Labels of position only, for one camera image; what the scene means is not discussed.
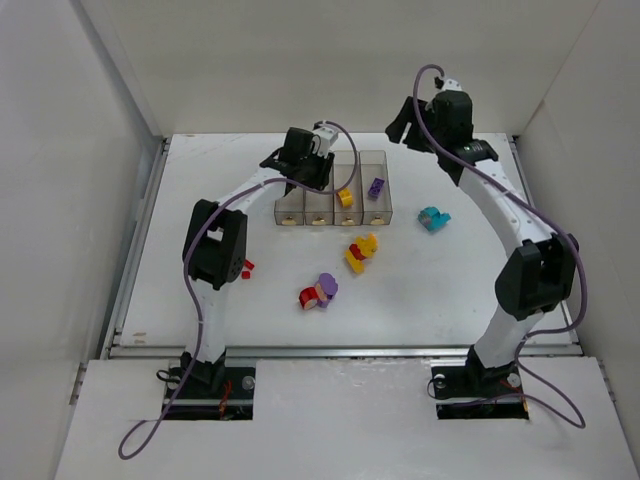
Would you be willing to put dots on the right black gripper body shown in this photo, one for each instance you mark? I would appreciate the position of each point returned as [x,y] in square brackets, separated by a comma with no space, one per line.
[409,126]

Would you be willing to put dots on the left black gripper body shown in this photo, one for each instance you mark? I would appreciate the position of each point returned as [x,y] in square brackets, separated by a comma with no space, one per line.
[304,169]

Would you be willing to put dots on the yellow round patterned lego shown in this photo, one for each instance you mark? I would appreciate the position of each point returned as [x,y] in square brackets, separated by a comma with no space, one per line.
[345,198]

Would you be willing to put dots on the purple lego brick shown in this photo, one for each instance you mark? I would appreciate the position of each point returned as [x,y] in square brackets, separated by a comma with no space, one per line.
[376,188]

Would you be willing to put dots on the teal lego block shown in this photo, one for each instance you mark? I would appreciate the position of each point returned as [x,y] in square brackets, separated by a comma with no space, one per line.
[432,219]

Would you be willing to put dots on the yellow lego stack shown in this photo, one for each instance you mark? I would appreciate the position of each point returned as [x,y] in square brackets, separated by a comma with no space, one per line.
[361,250]

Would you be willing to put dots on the red purple lego stack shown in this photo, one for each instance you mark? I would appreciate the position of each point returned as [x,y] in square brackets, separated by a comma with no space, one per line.
[321,294]

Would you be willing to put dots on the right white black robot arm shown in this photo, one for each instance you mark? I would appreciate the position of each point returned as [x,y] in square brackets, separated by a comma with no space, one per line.
[539,270]

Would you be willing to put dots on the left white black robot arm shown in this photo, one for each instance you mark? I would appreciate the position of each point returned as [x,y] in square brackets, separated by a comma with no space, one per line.
[215,245]

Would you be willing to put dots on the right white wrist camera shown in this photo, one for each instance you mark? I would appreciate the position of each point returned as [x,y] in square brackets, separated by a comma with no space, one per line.
[444,84]

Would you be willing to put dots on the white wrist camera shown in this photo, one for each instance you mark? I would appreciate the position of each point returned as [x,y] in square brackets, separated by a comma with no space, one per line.
[323,138]
[444,84]

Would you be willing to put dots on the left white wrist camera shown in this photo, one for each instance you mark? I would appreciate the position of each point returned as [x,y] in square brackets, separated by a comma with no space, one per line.
[323,138]

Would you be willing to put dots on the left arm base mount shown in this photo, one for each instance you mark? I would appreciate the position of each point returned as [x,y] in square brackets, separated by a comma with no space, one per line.
[228,397]

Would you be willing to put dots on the metal rail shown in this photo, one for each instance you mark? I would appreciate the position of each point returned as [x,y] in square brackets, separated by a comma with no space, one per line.
[121,352]

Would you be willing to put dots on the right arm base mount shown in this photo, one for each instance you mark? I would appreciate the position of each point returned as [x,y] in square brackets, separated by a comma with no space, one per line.
[471,391]

